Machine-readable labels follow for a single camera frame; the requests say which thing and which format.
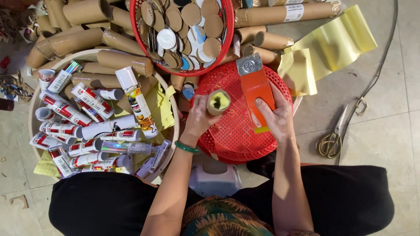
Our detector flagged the black cable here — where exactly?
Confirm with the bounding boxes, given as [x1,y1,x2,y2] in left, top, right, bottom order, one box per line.
[335,0,399,165]

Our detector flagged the pile of brown cardboard tubes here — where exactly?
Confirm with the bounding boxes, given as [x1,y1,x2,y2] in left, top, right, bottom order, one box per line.
[26,0,343,113]

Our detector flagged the red basket holding discs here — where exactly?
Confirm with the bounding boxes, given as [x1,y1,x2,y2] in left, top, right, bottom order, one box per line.
[129,0,235,78]

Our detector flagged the upturned red plastic basket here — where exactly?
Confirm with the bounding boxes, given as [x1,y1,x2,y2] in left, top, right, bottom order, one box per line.
[193,61,293,163]

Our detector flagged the person's black shoe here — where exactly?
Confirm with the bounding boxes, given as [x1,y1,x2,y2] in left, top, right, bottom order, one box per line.
[246,151,277,179]

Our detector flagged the group of labelled wrapped tubes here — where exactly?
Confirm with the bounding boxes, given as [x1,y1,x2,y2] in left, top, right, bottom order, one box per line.
[29,60,173,179]

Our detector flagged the brass-handled scissors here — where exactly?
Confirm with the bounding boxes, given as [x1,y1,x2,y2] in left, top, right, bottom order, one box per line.
[316,104,348,159]

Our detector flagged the orange scraper with metal head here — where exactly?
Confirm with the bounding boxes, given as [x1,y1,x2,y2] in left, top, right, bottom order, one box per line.
[236,53,277,134]

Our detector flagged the round wooden tray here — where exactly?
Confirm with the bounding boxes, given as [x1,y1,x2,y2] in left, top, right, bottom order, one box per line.
[28,49,180,183]

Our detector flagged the person's left hand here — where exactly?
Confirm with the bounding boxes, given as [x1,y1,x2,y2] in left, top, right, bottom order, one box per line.
[179,94,227,145]

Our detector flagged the small rubber band loop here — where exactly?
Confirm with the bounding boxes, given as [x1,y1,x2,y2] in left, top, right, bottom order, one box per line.
[354,96,370,117]

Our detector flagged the heap of round cardboard discs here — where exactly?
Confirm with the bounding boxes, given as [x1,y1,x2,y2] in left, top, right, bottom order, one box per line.
[137,0,227,71]

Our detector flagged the person's right hand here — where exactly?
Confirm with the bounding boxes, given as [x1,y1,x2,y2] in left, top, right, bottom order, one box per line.
[255,81,296,145]

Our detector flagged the person's black trousers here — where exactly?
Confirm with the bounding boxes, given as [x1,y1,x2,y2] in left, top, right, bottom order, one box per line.
[48,165,395,236]

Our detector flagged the white plastic stool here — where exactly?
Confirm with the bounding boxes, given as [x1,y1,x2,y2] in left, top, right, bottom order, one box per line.
[188,161,243,198]

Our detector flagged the cardboard tube with yellow lining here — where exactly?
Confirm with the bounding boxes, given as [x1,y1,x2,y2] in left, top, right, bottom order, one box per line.
[206,89,231,116]

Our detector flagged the person's patterned shirt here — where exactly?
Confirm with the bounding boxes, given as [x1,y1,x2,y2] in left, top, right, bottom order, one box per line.
[180,196,319,236]

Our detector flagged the brown cardboard scrap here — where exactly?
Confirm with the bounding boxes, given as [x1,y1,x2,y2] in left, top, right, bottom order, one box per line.
[9,194,29,210]

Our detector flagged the long yellow paper strip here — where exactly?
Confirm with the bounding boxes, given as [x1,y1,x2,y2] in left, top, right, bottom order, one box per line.
[277,5,378,97]

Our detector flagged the green bangle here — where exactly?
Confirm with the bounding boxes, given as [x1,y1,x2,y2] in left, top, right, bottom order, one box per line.
[174,140,200,154]

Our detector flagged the heap of cardboard scraps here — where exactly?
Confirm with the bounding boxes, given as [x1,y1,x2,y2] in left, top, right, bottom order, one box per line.
[0,0,50,112]

